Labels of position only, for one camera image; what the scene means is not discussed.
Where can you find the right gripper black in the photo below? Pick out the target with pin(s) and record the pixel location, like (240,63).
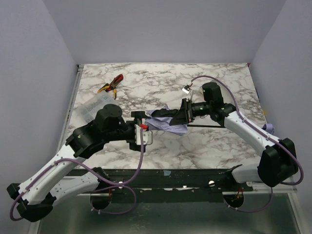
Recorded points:
(187,111)

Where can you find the lilac umbrella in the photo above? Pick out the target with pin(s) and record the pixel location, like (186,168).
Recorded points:
(163,123)

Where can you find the beige zippered umbrella case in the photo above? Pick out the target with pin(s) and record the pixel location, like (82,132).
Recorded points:
(227,98)

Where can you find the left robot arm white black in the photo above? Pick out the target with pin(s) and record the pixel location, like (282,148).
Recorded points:
(65,175)

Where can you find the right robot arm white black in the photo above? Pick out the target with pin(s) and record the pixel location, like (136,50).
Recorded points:
(277,157)

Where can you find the clear plastic screw box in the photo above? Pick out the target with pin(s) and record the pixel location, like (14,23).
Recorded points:
(88,110)

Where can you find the blue tape piece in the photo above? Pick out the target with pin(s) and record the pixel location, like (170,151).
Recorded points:
(167,173)

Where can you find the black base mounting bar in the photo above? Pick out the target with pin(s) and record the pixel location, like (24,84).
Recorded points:
(185,185)

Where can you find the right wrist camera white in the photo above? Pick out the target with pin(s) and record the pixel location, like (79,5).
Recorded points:
(187,88)

